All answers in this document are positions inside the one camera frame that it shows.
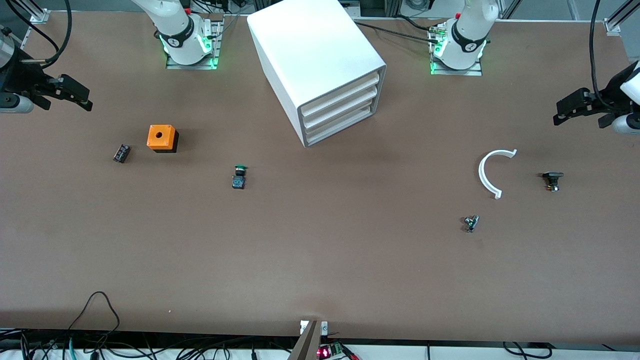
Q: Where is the black cable on table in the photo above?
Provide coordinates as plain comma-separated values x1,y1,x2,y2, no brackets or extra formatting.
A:
352,20,443,41

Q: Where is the white drawer cabinet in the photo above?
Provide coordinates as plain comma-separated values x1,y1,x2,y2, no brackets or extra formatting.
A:
247,0,387,148

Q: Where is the black looped cable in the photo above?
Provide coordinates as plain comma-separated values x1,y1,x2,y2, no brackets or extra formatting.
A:
66,291,121,333

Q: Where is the aluminium profile bar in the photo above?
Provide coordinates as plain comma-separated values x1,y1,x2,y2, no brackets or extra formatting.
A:
287,320,322,360

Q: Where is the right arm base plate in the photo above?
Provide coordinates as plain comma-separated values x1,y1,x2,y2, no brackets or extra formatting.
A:
166,14,223,70

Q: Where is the circuit board red display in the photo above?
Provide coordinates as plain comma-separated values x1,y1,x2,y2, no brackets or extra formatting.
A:
316,343,346,360

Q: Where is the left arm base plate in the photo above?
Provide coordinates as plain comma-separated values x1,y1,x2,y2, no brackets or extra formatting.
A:
429,22,484,77

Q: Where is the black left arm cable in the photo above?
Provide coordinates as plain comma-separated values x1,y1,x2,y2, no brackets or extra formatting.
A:
590,0,611,108

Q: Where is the white curved plastic arc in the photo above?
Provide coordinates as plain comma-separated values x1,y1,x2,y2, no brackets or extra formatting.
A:
478,149,518,200

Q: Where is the green push button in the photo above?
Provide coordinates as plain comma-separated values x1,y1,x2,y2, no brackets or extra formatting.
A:
231,164,249,190

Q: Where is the black push button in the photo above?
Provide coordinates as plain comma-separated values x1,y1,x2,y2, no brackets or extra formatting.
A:
542,171,565,193

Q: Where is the orange button box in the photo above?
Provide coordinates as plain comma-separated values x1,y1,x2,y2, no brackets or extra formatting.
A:
146,124,180,154

